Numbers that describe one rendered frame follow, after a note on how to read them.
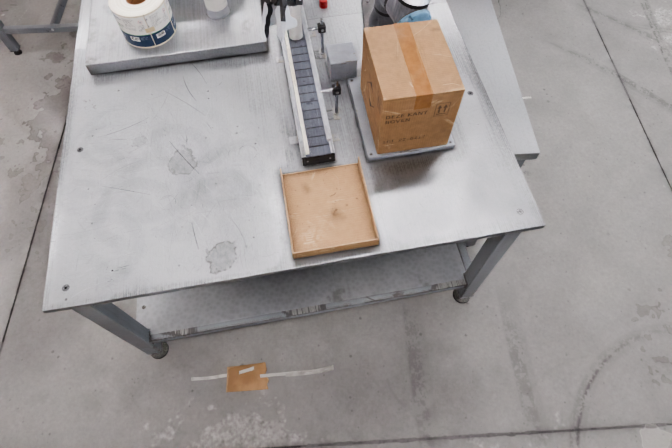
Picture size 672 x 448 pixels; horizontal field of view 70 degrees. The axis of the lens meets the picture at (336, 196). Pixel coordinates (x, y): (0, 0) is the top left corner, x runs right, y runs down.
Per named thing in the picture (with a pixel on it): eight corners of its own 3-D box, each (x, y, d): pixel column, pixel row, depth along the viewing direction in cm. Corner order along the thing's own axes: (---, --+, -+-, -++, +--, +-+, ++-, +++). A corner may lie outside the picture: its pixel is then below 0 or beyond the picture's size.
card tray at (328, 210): (281, 175, 157) (279, 168, 153) (358, 163, 159) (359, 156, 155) (293, 259, 142) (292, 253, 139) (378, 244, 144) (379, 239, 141)
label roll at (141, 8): (182, 38, 181) (170, 6, 169) (130, 54, 178) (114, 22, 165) (169, 6, 191) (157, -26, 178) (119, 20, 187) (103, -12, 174)
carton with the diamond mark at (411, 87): (360, 87, 173) (363, 27, 149) (424, 78, 175) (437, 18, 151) (377, 154, 158) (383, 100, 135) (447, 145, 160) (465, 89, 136)
